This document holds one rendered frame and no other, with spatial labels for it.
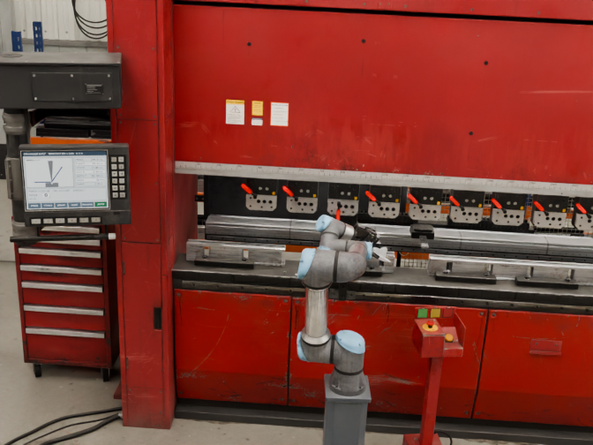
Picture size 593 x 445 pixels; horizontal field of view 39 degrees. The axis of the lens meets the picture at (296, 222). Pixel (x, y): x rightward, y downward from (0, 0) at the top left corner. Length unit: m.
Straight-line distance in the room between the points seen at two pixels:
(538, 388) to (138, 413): 2.06
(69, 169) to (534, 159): 2.12
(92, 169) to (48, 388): 1.69
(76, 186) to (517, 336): 2.24
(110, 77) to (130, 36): 0.28
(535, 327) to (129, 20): 2.41
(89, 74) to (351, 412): 1.74
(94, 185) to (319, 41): 1.19
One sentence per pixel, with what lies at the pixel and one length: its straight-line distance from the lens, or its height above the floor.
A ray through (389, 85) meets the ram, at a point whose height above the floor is 1.83.
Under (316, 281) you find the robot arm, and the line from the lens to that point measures 3.03.
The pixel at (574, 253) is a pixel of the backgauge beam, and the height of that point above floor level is 0.93.
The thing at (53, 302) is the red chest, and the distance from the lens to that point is 4.71.
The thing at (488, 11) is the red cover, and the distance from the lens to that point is 3.86.
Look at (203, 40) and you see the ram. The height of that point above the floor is 1.99.
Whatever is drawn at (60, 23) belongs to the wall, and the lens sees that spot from 8.29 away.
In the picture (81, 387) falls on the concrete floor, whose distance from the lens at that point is 4.90.
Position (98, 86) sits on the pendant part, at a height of 1.85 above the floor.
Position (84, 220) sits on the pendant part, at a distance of 3.70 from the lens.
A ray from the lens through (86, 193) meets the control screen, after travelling 3.67.
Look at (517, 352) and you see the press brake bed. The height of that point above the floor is 0.54.
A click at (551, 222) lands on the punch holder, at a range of 4.18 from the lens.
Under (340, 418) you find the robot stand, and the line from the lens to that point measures 3.40.
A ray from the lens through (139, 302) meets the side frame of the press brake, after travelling 4.14.
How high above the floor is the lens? 2.59
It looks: 21 degrees down
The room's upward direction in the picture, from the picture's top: 3 degrees clockwise
